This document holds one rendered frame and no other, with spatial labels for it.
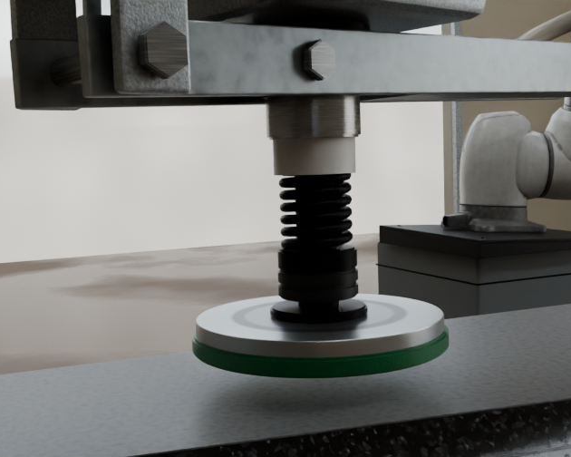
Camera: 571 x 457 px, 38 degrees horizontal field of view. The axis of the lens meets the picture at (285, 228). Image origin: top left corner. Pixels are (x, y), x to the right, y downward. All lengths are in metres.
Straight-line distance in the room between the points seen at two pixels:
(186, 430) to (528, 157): 1.44
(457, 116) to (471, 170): 4.80
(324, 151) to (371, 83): 0.07
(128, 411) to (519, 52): 0.48
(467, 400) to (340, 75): 0.27
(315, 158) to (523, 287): 1.19
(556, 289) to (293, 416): 1.30
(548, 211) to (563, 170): 5.45
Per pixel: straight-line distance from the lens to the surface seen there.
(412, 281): 1.94
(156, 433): 0.61
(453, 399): 0.67
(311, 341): 0.61
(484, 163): 1.93
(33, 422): 0.67
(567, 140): 1.98
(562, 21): 1.40
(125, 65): 0.51
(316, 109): 0.67
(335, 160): 0.67
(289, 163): 0.68
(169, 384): 0.74
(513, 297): 1.80
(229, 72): 0.58
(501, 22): 7.16
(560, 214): 7.51
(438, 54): 0.73
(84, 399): 0.71
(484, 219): 1.93
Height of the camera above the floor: 1.02
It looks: 5 degrees down
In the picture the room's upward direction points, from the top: 2 degrees counter-clockwise
